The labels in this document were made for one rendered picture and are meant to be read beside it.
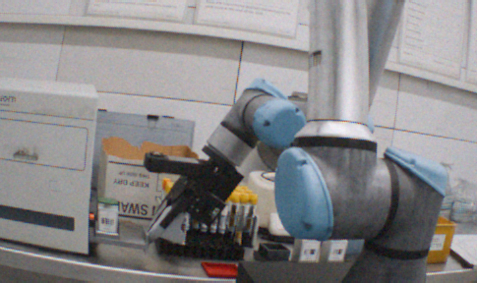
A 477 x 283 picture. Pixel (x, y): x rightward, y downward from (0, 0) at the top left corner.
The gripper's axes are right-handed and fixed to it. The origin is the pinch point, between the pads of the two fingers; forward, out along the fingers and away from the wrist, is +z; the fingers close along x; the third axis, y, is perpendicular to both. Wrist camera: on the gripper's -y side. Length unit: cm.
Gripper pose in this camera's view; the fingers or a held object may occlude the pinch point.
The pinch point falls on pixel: (148, 236)
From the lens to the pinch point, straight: 120.0
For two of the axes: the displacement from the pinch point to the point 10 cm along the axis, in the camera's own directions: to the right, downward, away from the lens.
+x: -2.5, -1.5, 9.5
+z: -6.0, 8.0, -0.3
